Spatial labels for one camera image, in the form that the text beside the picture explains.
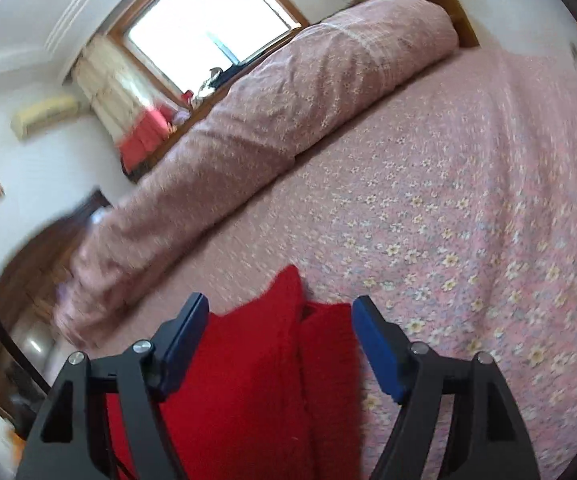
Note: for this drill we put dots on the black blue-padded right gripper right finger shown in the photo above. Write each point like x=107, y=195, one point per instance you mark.
x=467, y=402

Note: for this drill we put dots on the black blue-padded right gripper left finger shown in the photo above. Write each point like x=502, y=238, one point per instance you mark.
x=102, y=417

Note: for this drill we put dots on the red knit cardigan sweater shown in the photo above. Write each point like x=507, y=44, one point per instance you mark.
x=273, y=392

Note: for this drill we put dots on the clothes pile on windowsill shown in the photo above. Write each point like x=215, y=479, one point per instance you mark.
x=217, y=78

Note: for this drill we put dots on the dark wooden headboard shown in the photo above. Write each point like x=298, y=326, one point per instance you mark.
x=30, y=279

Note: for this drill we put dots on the pink floral bed sheet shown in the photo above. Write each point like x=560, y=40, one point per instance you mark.
x=452, y=203

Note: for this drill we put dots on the cream and red curtain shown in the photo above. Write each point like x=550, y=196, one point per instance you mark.
x=138, y=117

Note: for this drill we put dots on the pink floral duvet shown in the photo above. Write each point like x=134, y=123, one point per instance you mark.
x=324, y=77

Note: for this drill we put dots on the wooden framed window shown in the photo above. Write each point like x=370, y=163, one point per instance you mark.
x=176, y=43

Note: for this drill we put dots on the cream wall air conditioner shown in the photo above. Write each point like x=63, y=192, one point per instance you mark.
x=44, y=114

